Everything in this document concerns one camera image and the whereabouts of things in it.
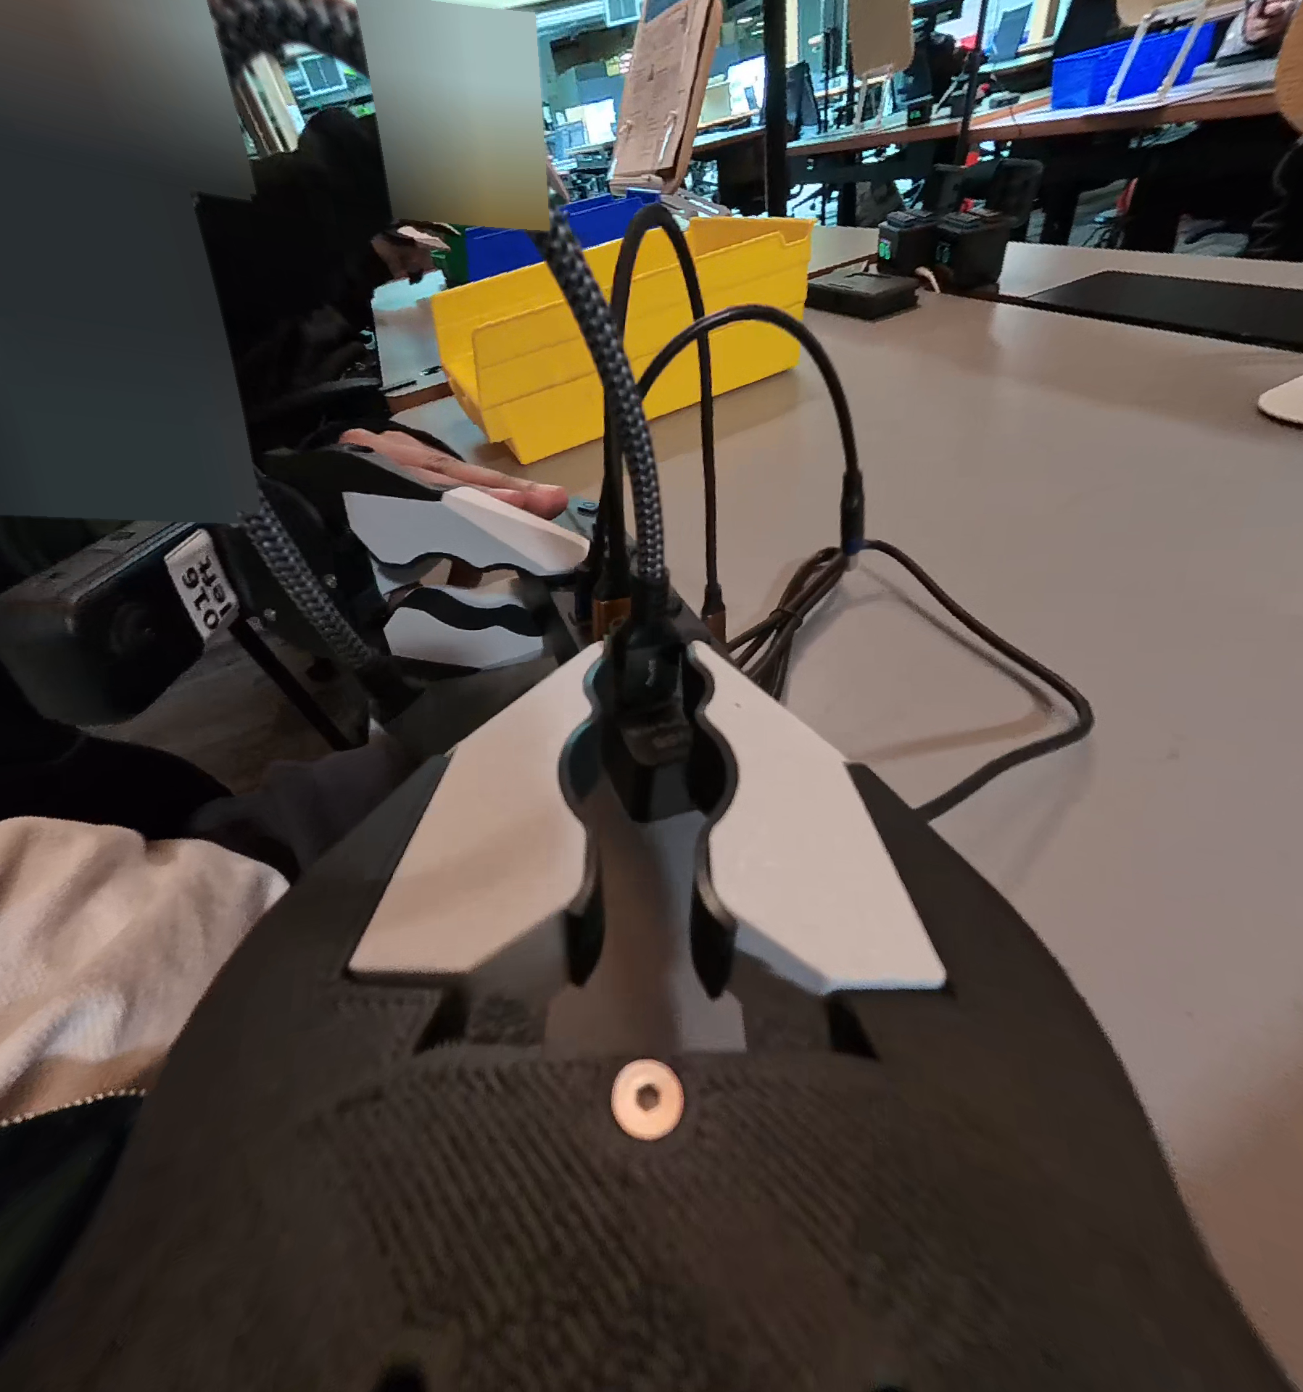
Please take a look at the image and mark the grey braided cable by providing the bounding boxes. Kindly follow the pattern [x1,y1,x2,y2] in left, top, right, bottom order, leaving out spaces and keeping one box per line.
[211,0,720,819]

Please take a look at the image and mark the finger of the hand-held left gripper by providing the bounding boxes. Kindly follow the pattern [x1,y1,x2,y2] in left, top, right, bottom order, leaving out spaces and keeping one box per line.
[385,587,552,672]
[341,487,592,579]

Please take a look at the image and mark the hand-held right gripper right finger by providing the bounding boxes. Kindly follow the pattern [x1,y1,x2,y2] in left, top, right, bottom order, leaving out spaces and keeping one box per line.
[682,639,949,1000]

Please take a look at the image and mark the thick black hub cable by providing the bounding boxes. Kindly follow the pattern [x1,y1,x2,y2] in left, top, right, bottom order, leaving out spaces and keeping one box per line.
[733,537,1097,819]

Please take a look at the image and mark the yellow plastic bin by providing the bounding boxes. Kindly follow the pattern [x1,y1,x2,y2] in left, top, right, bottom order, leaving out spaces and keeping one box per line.
[430,214,819,466]

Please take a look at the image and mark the person's left hand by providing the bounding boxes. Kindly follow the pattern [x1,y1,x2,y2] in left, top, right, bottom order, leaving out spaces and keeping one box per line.
[341,426,572,516]

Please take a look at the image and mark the black stand pole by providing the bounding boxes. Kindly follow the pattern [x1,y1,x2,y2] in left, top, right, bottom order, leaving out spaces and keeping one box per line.
[764,0,791,224]

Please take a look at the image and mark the black USB hub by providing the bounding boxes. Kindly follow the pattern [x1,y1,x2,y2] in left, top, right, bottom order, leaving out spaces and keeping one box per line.
[556,491,723,659]

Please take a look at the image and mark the blue plastic bin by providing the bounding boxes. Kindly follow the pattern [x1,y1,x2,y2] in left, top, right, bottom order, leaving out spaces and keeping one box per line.
[1051,18,1221,112]
[465,192,664,286]

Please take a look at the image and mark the black camera charger case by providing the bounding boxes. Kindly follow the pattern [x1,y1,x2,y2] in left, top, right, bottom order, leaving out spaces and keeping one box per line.
[878,213,944,281]
[935,211,1012,291]

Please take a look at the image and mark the black desk cable flap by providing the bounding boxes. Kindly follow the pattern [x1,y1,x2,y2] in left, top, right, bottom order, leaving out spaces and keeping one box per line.
[1025,269,1303,356]

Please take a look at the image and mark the thin black cable blue plug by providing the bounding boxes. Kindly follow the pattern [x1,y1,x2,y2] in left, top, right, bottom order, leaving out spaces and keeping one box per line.
[635,307,868,697]

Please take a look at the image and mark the beige garment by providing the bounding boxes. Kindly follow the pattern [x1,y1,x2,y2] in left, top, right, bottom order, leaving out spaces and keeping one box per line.
[0,814,292,1138]

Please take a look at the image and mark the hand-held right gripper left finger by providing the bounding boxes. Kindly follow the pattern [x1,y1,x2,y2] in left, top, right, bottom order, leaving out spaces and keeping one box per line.
[347,640,610,991]

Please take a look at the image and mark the black cable orange plugs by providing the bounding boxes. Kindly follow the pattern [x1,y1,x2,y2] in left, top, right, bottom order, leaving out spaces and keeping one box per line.
[591,199,732,650]

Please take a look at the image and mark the black flat device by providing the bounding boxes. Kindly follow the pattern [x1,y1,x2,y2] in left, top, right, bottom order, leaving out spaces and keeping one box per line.
[806,271,923,320]

